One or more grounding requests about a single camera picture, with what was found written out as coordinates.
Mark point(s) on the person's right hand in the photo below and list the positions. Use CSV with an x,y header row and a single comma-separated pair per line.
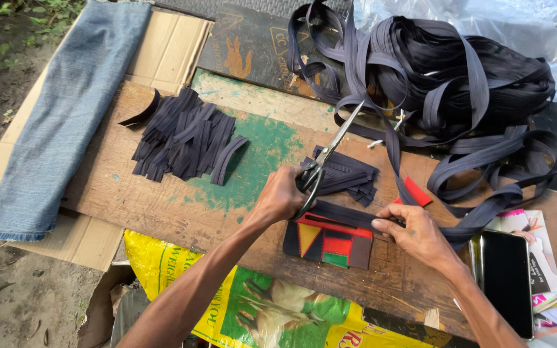
x,y
421,237

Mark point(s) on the person's left hand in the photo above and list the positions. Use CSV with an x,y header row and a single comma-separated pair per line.
x,y
278,196

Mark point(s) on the person's left fingers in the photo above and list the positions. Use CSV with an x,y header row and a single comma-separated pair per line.
x,y
303,199

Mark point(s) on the heap of long dark zipper tape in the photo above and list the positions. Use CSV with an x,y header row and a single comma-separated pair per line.
x,y
452,72

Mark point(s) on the small stack of zipper strips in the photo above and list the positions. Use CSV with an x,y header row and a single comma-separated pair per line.
x,y
351,175

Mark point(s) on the multicoloured patchwork pouch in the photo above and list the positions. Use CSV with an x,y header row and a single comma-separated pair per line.
x,y
336,246

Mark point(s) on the white thread scrap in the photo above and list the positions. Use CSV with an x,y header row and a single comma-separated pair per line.
x,y
375,143

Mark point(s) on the yellow green printed sack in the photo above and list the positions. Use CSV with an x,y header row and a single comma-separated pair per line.
x,y
259,309

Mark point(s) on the pile of cut zipper pieces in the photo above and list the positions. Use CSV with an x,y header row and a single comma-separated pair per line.
x,y
186,135

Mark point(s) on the wooden board with green paint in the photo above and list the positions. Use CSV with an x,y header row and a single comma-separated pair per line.
x,y
162,203

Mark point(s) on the curved dark zipper piece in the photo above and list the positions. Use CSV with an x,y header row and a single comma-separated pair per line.
x,y
148,112

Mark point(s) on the flattened brown cardboard sheet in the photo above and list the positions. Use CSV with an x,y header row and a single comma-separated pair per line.
x,y
167,53

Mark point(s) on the black smartphone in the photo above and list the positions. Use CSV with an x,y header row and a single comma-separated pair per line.
x,y
505,285

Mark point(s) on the brown cardboard box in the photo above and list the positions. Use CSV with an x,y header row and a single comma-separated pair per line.
x,y
99,309

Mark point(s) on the blue denim trouser leg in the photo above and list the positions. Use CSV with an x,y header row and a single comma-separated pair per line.
x,y
65,121

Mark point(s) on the stack of magazines and papers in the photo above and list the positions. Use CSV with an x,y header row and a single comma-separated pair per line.
x,y
547,270

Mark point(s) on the clear plastic bag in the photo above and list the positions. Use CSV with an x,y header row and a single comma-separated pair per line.
x,y
525,19

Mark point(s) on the green weeds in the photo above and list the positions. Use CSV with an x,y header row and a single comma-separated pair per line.
x,y
51,9

